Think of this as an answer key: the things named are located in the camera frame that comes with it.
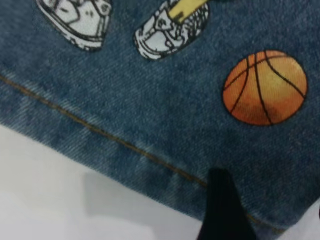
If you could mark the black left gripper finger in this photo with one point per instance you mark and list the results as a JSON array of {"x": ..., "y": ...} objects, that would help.
[{"x": 225, "y": 215}]

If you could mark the blue denim shorts basketball print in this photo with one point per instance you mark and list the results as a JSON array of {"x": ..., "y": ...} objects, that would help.
[{"x": 150, "y": 100}]

